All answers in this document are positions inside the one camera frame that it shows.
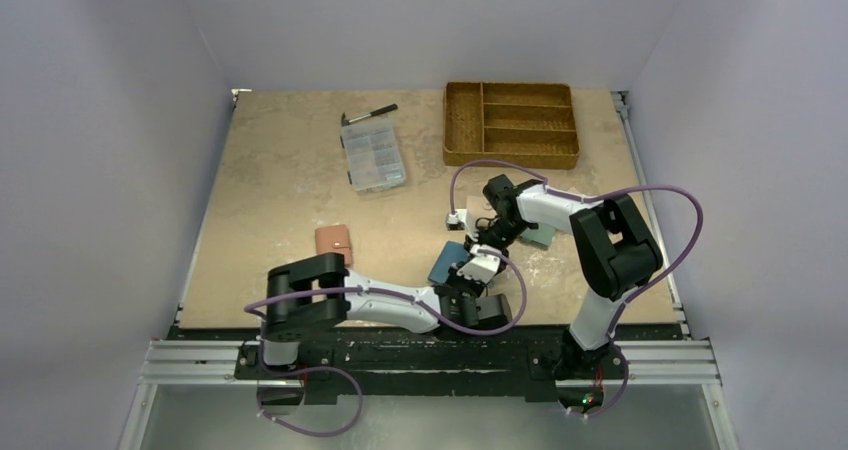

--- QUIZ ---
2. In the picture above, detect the teal green card holder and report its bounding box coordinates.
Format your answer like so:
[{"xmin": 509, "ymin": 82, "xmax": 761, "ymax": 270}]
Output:
[{"xmin": 519, "ymin": 225, "xmax": 556, "ymax": 250}]

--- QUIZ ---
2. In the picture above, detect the blue leather card holder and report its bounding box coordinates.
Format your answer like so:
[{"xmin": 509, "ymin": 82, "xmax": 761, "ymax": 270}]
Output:
[{"xmin": 428, "ymin": 241, "xmax": 469, "ymax": 284}]

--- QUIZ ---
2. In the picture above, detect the wicker cutlery tray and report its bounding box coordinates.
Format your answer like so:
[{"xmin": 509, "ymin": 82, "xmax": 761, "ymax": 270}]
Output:
[{"xmin": 443, "ymin": 82, "xmax": 580, "ymax": 170}]

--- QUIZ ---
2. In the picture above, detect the aluminium frame rail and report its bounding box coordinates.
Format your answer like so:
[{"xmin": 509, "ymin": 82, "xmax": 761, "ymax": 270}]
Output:
[{"xmin": 139, "ymin": 340, "xmax": 721, "ymax": 385}]

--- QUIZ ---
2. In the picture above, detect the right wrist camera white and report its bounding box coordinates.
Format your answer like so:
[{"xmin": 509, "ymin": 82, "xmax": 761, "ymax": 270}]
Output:
[{"xmin": 445, "ymin": 209, "xmax": 477, "ymax": 234}]

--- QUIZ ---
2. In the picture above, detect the claw hammer black handle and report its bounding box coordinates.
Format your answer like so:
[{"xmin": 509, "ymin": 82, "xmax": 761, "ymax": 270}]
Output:
[{"xmin": 340, "ymin": 104, "xmax": 398, "ymax": 127}]

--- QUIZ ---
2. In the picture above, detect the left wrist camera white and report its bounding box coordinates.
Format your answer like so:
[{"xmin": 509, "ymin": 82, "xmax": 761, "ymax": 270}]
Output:
[{"xmin": 456, "ymin": 244, "xmax": 507, "ymax": 285}]

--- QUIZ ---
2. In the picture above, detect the pink leather card holder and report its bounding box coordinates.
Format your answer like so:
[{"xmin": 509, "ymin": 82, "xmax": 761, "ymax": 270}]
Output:
[{"xmin": 314, "ymin": 224, "xmax": 353, "ymax": 266}]

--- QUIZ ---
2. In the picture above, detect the black metal base rail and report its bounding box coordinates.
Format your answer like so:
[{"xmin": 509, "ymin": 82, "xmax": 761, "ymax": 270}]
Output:
[{"xmin": 165, "ymin": 324, "xmax": 683, "ymax": 409}]

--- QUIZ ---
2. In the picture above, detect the cream card holder with snap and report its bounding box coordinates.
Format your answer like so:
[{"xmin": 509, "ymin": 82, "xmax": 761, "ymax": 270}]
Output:
[{"xmin": 465, "ymin": 195, "xmax": 497, "ymax": 229}]

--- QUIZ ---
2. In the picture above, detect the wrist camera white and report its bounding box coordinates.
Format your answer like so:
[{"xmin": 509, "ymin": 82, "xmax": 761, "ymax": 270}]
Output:
[
  {"xmin": 445, "ymin": 209, "xmax": 477, "ymax": 234},
  {"xmin": 456, "ymin": 244, "xmax": 507, "ymax": 285}
]

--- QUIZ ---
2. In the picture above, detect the clear plastic screw organizer box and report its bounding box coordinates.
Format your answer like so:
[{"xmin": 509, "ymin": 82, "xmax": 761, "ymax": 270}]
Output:
[{"xmin": 340, "ymin": 117, "xmax": 407, "ymax": 193}]

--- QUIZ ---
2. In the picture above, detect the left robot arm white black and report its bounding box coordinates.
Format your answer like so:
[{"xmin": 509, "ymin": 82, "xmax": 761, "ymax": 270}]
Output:
[{"xmin": 245, "ymin": 245, "xmax": 516, "ymax": 368}]

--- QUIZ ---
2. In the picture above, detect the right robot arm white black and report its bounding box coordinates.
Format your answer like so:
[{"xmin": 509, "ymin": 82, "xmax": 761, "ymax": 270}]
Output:
[{"xmin": 464, "ymin": 175, "xmax": 663, "ymax": 379}]

